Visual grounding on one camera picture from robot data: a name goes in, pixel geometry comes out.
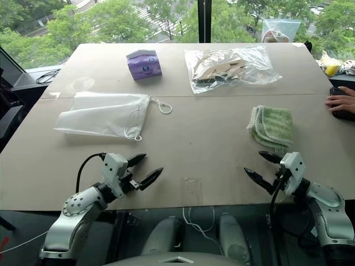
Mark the person's bare hand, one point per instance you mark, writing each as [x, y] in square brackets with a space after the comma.
[341, 101]

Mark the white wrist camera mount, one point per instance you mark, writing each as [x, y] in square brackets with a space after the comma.
[113, 171]
[293, 171]

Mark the black window frame post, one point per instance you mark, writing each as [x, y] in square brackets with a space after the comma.
[203, 21]

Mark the purple tissue pack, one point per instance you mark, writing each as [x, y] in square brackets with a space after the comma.
[144, 65]

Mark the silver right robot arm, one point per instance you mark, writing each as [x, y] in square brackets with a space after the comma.
[324, 216]

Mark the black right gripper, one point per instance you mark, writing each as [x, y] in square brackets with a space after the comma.
[279, 177]

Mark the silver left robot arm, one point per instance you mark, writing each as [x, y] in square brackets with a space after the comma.
[75, 213]

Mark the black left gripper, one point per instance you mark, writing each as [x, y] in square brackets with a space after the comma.
[129, 180]

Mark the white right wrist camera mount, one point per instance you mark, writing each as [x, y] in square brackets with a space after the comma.
[293, 171]

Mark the clear bag of cardboard scraps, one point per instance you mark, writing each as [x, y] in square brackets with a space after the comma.
[230, 68]

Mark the green folded towel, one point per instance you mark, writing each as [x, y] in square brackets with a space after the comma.
[273, 126]

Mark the clear blue-edged zip bag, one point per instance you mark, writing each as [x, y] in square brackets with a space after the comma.
[280, 30]

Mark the grey rounded robot leg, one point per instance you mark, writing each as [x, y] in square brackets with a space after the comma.
[165, 235]
[233, 235]

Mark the black computer mouse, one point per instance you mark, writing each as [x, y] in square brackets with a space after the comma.
[341, 102]

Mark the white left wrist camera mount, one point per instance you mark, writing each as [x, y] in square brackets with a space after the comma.
[113, 171]

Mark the yellow plush toy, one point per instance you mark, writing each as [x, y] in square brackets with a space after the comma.
[331, 66]

